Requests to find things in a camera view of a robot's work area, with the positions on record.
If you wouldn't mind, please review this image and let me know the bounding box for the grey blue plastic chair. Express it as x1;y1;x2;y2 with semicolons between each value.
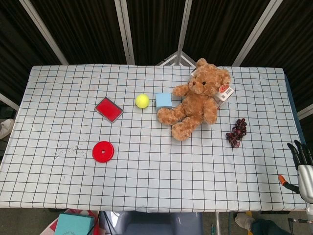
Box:
99;211;204;235

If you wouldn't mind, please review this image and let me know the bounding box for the black cable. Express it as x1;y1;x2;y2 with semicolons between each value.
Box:
88;211;117;235

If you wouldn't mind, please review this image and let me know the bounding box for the white black grid tablecloth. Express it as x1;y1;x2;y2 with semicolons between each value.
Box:
0;64;313;212

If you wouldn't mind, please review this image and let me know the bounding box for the dark pleated partition panel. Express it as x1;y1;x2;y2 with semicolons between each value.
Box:
128;0;183;66
241;0;313;113
0;0;62;108
30;0;128;66
184;0;268;66

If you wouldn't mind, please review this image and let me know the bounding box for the white triangular partition foot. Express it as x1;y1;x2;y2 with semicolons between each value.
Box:
156;50;196;67

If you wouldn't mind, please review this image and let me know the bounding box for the white partition frame post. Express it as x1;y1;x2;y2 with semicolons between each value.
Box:
231;0;287;67
0;93;20;111
297;104;313;120
176;0;194;53
19;0;69;66
114;0;135;66

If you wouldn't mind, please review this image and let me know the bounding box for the brown plush teddy bear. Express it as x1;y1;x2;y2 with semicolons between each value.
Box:
156;57;232;141

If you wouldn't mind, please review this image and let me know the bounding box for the blue trouser leg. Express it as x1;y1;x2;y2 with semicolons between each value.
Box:
251;218;293;235

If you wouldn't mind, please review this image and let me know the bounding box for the white grey shoe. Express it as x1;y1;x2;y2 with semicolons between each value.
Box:
234;212;255;231

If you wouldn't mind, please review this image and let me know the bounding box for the black silver cable plug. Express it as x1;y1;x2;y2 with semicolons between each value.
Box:
287;217;309;225

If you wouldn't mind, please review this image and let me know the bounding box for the dark purple grape bunch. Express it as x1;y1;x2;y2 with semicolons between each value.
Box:
225;118;247;148

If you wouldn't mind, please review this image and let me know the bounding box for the red ink pad tray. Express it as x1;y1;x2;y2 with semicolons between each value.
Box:
94;96;125;123

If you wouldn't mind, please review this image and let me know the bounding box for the light blue foam cube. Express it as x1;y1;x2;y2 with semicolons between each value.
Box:
156;92;173;112

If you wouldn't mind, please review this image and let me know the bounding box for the yellow tennis ball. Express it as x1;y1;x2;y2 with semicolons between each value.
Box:
135;94;150;108

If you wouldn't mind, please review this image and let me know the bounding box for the red plastic disc with hole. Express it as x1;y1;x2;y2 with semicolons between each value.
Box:
92;141;115;163

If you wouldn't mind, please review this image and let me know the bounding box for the teal box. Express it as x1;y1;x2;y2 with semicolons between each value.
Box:
54;213;95;235

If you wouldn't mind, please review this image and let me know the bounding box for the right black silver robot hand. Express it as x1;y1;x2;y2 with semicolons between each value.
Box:
278;140;313;204

